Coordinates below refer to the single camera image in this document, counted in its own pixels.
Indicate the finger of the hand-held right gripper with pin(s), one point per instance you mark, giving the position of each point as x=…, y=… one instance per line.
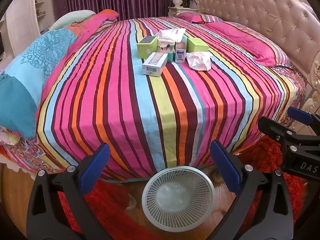
x=272, y=128
x=298, y=116

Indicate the pink and orange duvet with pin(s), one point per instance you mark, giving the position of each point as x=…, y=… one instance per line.
x=92, y=25

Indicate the white cabinet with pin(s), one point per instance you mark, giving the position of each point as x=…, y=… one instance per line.
x=22, y=22

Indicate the white plastic bag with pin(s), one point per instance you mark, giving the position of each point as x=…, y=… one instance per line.
x=198, y=61

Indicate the small white box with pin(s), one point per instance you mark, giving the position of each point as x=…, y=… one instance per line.
x=180, y=53

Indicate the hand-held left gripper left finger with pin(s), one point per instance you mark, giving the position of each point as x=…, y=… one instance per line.
x=97, y=165

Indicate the large pink pillow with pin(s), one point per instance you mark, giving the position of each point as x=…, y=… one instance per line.
x=245, y=37

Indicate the red shaggy rug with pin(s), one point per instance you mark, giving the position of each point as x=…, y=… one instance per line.
x=260, y=155

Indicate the white tissue pack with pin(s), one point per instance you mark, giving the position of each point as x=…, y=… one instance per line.
x=170, y=34

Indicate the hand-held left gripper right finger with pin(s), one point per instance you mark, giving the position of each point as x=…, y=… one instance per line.
x=225, y=165

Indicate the teal box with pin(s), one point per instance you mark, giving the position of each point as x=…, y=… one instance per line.
x=184, y=39

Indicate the striped bed sheet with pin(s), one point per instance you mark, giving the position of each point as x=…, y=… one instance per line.
x=150, y=117

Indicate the white nightstand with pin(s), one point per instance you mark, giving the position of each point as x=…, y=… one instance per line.
x=182, y=11

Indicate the blue patterned quilt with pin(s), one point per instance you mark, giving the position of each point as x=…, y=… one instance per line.
x=25, y=80

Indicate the white plastic mesh basket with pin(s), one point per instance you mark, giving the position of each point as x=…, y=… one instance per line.
x=175, y=205

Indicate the small pink striped pillow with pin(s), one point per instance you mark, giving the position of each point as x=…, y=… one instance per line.
x=195, y=17

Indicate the white vase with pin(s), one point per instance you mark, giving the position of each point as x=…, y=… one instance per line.
x=178, y=2

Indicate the white barcode box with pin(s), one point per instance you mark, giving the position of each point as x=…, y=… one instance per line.
x=153, y=63

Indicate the light green pillow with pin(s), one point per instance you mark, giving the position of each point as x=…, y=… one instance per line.
x=72, y=17

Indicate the beige tufted headboard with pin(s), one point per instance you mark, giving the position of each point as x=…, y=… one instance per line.
x=262, y=5

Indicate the illustrated green box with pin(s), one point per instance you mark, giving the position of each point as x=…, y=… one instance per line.
x=165, y=47

